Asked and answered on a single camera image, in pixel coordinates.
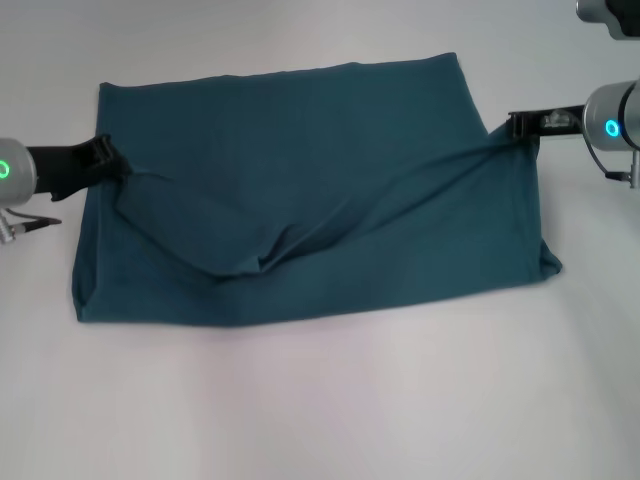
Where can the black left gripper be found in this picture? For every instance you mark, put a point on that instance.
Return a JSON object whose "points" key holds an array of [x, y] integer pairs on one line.
{"points": [[65, 167]]}

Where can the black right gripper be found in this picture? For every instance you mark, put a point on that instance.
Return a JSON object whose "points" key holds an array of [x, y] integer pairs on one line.
{"points": [[562, 122]]}

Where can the teal t-shirt with pink print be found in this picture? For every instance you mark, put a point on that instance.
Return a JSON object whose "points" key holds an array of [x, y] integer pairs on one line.
{"points": [[300, 175]]}

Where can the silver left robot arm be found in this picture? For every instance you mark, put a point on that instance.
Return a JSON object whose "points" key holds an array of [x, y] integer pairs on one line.
{"points": [[17, 170]]}

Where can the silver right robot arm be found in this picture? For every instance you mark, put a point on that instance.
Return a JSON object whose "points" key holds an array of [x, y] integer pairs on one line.
{"points": [[610, 110]]}

